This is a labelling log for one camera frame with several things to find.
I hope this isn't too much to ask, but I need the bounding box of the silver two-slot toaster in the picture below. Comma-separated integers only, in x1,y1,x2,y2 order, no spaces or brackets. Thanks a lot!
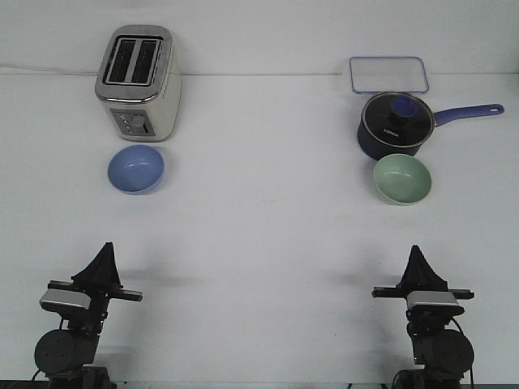
94,24,182,143

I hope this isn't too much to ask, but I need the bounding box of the green bowl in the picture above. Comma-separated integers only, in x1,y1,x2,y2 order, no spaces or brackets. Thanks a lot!
372,153,432,206

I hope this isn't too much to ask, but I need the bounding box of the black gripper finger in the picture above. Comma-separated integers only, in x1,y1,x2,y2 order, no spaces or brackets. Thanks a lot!
71,242,110,288
415,246,448,292
107,242,122,289
398,245,418,290

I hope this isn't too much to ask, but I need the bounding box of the clear blue-rimmed container lid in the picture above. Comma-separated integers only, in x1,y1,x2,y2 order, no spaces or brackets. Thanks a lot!
349,56,429,94

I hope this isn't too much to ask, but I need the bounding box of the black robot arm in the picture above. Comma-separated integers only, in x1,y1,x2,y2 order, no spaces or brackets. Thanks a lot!
371,245,475,388
34,242,143,388

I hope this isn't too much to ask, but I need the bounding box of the blue saucepan with handle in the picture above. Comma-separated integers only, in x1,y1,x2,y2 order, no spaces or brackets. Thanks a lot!
357,104,504,160

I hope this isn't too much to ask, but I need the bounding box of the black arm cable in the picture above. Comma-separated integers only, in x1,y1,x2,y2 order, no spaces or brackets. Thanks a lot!
448,315,476,389
31,318,68,382

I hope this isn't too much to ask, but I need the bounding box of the glass pot lid blue knob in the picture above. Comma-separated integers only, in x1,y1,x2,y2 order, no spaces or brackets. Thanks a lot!
362,92,435,147

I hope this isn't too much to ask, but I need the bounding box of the white toaster power cord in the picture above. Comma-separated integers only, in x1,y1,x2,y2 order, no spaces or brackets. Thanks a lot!
0,61,101,77

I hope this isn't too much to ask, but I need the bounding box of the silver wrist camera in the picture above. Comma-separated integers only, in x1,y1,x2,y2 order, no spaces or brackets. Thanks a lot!
39,289,92,312
406,291,465,318

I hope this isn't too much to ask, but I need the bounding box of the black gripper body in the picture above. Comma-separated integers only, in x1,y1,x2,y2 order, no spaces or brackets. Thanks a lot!
371,287,474,336
47,280,143,331

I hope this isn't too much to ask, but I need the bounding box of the blue bowl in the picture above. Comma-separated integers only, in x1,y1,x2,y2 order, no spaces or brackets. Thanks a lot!
107,144,165,195

